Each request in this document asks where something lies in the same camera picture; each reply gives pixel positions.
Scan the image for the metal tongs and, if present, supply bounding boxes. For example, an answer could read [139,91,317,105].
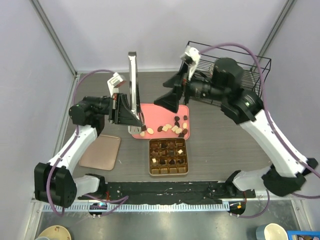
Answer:
[128,51,145,124]

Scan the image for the rose gold tin lid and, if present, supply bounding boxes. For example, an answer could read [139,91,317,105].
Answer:
[78,135,121,171]

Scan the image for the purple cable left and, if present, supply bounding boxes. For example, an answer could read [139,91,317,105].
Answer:
[46,69,130,217]

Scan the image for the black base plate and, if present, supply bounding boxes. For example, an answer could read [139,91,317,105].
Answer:
[77,181,257,205]

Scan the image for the white bowl bottom right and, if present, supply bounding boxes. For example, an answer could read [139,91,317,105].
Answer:
[255,223,289,240]

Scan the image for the black wire rack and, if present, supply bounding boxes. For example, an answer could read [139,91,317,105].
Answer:
[186,41,272,97]

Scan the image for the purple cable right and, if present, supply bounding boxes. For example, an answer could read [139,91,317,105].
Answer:
[199,42,320,218]

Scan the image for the gold chocolate box with tray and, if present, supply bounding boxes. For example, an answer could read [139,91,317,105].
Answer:
[148,137,189,177]

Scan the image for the white oval chocolate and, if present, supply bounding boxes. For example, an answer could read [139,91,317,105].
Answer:
[147,128,154,135]

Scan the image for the purple cable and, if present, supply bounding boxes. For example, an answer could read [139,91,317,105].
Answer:
[46,69,130,217]
[199,42,320,218]

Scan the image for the beige plate bottom left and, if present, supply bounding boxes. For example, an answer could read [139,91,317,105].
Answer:
[36,225,72,240]

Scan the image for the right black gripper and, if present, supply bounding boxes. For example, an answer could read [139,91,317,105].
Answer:
[154,62,228,113]

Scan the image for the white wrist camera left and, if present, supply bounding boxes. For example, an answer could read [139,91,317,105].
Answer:
[107,72,126,97]

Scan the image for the dark swirl chocolate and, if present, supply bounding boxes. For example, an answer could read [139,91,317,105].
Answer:
[159,159,166,165]

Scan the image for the blue box corner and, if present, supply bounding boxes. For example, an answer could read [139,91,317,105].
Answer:
[287,230,320,240]

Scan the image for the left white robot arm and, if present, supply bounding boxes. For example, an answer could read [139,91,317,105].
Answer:
[34,93,143,208]

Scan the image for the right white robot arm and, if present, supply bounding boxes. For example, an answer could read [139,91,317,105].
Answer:
[154,57,318,198]

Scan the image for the pink plastic tray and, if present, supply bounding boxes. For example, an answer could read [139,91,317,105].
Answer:
[132,103,190,140]

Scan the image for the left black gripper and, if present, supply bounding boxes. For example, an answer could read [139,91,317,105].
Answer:
[82,93,142,127]

